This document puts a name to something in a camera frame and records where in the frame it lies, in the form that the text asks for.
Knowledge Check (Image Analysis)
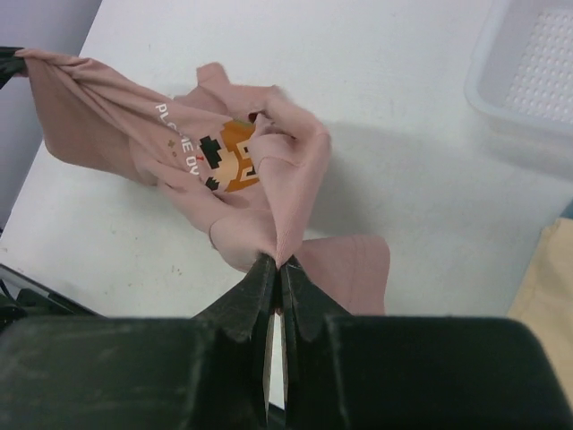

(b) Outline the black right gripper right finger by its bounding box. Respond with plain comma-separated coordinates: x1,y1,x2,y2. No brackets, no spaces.
279,257,349,429

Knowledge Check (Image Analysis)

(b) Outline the folded cream t shirt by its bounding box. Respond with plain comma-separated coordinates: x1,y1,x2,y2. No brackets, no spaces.
508,218,572,397

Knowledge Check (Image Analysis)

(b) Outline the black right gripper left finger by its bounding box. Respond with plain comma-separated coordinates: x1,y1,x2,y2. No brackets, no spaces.
192,254,276,429

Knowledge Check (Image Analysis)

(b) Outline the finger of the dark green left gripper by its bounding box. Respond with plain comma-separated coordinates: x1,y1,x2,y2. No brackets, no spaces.
0,47,28,88

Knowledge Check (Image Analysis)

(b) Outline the white perforated plastic basket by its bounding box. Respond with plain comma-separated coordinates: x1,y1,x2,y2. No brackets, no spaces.
464,1,572,177

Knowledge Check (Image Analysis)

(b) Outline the pink graphic t shirt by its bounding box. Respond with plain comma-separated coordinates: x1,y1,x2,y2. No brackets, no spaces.
11,49,389,315

